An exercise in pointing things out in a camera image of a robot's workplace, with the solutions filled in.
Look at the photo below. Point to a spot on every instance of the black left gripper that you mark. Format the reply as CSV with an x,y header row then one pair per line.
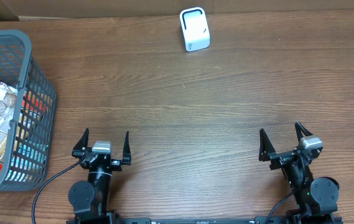
x,y
120,163

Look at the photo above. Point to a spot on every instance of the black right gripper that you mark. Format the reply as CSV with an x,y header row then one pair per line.
x,y
267,152

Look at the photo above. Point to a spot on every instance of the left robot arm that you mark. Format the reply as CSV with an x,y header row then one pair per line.
x,y
89,198

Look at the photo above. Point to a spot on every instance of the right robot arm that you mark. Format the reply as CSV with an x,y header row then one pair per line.
x,y
316,198

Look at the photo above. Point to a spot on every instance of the white barcode scanner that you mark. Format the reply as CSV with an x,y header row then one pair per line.
x,y
195,29

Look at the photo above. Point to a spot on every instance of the grey plastic mesh basket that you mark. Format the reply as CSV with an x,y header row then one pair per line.
x,y
26,156

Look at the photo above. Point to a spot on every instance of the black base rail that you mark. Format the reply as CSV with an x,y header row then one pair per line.
x,y
256,220

